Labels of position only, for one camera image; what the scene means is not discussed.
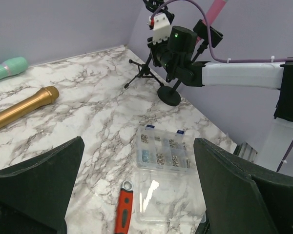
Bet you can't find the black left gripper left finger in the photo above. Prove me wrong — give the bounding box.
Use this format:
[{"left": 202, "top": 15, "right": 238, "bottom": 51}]
[{"left": 0, "top": 136, "right": 84, "bottom": 234}]

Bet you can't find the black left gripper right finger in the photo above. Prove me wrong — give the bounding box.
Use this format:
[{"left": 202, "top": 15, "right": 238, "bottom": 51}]
[{"left": 193, "top": 138, "right": 293, "bottom": 234}]

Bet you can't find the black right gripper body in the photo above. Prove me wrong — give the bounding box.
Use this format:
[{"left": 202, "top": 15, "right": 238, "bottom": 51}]
[{"left": 147, "top": 26, "right": 197, "bottom": 73}]

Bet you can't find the gold microphone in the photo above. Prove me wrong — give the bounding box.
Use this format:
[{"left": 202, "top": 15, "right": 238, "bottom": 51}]
[{"left": 0, "top": 86, "right": 60, "bottom": 128}]

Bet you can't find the green microphone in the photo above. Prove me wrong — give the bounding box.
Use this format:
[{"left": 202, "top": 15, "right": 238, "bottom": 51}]
[{"left": 0, "top": 57, "right": 28, "bottom": 80}]

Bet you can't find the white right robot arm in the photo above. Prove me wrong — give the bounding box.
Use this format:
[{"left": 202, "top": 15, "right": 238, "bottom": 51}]
[{"left": 147, "top": 24, "right": 293, "bottom": 171}]

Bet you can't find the black tripod microphone stand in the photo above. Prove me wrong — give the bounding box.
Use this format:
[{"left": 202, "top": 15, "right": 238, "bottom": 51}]
[{"left": 124, "top": 0, "right": 165, "bottom": 89}]

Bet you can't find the black round-base stand right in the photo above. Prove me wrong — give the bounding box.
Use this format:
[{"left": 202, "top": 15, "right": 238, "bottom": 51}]
[{"left": 157, "top": 22, "right": 223, "bottom": 106}]

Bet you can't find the pink microphone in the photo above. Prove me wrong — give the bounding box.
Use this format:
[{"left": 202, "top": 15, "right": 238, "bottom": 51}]
[{"left": 196, "top": 0, "right": 228, "bottom": 44}]

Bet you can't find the clear plastic screw box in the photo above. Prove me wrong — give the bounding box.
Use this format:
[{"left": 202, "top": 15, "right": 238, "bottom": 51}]
[{"left": 134, "top": 125, "right": 206, "bottom": 224}]

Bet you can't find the red adjustable wrench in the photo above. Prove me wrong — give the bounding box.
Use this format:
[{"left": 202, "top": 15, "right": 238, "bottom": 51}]
[{"left": 114, "top": 180, "right": 133, "bottom": 234}]

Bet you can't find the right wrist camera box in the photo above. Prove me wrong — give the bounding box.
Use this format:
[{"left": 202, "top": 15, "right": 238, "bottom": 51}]
[{"left": 148, "top": 13, "right": 171, "bottom": 45}]

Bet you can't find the aluminium rail frame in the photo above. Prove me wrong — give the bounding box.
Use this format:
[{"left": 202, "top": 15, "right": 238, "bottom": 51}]
[{"left": 233, "top": 142, "right": 257, "bottom": 163}]

